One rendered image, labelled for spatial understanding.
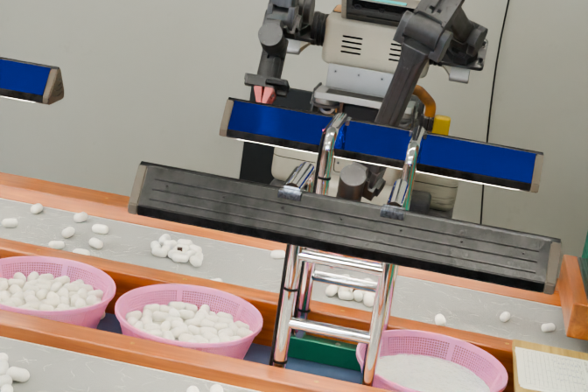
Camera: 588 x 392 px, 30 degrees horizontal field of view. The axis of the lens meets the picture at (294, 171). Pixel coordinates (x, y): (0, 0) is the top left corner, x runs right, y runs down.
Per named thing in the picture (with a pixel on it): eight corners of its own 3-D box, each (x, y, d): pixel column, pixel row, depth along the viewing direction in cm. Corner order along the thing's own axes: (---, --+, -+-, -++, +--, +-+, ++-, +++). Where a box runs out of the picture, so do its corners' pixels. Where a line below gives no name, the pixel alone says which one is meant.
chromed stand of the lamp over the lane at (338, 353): (299, 318, 226) (332, 108, 214) (395, 338, 223) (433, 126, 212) (282, 355, 208) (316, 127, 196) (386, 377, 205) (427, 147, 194)
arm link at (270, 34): (303, 17, 262) (268, 12, 263) (298, 0, 251) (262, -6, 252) (292, 65, 260) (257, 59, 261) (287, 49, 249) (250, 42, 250)
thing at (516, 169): (227, 128, 222) (231, 93, 220) (536, 184, 213) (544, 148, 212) (217, 136, 214) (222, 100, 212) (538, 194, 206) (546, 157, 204)
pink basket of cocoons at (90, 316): (2, 291, 218) (5, 246, 216) (129, 318, 215) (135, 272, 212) (-63, 342, 193) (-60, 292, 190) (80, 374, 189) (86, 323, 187)
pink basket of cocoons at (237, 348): (108, 325, 210) (112, 279, 207) (244, 332, 215) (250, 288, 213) (112, 391, 185) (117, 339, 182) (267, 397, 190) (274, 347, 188)
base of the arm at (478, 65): (487, 42, 280) (441, 34, 282) (491, 25, 273) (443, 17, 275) (482, 71, 277) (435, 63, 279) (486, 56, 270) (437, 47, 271)
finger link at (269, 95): (267, 118, 252) (275, 80, 254) (236, 113, 253) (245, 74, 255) (270, 126, 259) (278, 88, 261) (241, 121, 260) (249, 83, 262)
